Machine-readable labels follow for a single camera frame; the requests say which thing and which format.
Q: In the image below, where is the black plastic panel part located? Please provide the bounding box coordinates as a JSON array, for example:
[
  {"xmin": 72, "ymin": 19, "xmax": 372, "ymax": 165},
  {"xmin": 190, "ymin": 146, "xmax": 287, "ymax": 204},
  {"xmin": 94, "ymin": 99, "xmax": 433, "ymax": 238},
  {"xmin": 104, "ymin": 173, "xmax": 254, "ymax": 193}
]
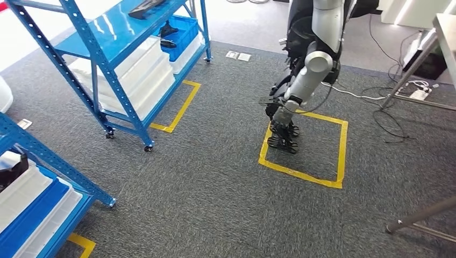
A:
[{"xmin": 127, "ymin": 0, "xmax": 166, "ymax": 19}]

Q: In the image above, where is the blue metal shelf rack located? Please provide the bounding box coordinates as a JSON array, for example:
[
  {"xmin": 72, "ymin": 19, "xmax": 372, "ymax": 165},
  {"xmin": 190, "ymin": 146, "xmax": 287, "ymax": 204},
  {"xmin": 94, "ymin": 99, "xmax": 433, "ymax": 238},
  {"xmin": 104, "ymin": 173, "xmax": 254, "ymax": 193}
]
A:
[
  {"xmin": 5, "ymin": 0, "xmax": 213, "ymax": 153},
  {"xmin": 0, "ymin": 113, "xmax": 117, "ymax": 258}
]

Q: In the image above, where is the black curved plastic part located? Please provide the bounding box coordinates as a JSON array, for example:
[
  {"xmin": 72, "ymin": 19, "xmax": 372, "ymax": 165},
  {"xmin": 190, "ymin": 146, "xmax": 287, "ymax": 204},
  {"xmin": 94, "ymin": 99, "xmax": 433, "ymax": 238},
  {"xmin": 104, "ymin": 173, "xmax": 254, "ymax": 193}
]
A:
[{"xmin": 0, "ymin": 153, "xmax": 30, "ymax": 193}]

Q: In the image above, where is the black and silver humanoid robot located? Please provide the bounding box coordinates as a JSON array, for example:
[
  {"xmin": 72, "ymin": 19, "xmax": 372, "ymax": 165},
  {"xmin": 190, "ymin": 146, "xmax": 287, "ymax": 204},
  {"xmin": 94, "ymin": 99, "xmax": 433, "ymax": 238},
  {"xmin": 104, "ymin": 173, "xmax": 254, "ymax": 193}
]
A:
[{"xmin": 258, "ymin": 0, "xmax": 380, "ymax": 155}]

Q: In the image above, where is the yellow floor tape mark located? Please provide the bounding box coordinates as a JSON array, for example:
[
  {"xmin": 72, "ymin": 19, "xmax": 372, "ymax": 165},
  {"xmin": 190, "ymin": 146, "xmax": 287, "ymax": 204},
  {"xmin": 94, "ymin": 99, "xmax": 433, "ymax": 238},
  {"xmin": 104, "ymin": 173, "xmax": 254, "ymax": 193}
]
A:
[{"xmin": 258, "ymin": 109, "xmax": 349, "ymax": 189}]

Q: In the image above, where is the white power strip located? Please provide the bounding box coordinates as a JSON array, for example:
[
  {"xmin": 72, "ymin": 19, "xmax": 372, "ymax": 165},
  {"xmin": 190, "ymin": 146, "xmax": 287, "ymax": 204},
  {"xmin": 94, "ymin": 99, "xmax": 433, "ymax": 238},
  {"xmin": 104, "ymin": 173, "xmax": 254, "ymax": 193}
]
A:
[{"xmin": 396, "ymin": 80, "xmax": 433, "ymax": 102}]

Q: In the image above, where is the black box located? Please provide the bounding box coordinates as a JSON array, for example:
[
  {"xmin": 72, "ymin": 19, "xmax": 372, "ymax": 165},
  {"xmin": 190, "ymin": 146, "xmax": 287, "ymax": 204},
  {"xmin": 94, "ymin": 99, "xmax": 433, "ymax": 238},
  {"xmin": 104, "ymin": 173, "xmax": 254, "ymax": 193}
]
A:
[{"xmin": 402, "ymin": 53, "xmax": 448, "ymax": 81}]

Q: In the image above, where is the white cabinet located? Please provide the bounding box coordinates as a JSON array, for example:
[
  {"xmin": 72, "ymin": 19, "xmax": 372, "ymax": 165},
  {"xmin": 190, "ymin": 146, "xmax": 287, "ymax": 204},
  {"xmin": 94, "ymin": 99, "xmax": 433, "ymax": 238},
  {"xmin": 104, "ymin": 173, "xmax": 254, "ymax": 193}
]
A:
[{"xmin": 377, "ymin": 0, "xmax": 456, "ymax": 29}]

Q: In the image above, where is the white car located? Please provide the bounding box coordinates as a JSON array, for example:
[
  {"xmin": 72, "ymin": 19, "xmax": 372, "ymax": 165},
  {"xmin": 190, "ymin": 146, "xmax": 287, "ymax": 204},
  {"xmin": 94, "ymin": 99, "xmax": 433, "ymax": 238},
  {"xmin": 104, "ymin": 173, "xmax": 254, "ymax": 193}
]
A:
[{"xmin": 0, "ymin": 75, "xmax": 14, "ymax": 114}]

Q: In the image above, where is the white floor cable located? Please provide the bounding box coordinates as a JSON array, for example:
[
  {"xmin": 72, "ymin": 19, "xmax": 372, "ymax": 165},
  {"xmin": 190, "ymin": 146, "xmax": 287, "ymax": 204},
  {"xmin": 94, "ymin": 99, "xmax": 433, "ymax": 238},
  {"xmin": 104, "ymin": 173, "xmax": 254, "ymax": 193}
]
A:
[{"xmin": 320, "ymin": 81, "xmax": 389, "ymax": 102}]

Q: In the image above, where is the black floor cable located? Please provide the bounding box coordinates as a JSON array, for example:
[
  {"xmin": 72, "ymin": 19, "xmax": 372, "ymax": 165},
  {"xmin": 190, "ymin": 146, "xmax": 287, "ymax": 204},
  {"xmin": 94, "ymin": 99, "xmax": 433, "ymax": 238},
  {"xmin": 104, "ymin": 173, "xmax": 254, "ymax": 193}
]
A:
[{"xmin": 367, "ymin": 14, "xmax": 417, "ymax": 143}]

